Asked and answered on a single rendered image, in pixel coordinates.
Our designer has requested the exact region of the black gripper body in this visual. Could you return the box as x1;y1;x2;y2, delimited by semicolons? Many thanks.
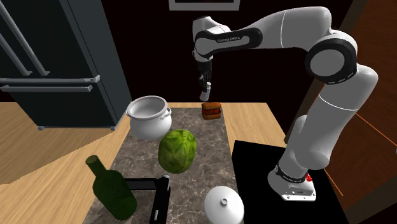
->
195;60;214;78

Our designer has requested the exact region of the small brown wooden chest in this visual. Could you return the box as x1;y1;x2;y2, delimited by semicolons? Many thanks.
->
201;101;223;121

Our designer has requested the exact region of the green cabbage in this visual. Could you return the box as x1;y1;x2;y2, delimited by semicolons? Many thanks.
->
157;129;198;175

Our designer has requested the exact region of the black robot stand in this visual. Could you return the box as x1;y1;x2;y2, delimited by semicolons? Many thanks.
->
230;139;351;224

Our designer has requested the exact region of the white pot lid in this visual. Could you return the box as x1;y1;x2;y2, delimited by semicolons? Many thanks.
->
203;185;245;224

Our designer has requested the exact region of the dark green glass bottle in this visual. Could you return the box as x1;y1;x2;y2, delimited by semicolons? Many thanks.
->
85;155;138;221

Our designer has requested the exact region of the dark grey refrigerator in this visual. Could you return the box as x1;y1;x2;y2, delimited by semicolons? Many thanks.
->
0;0;133;131

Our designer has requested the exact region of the white pot with handles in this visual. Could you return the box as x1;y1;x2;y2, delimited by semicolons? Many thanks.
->
125;95;173;141

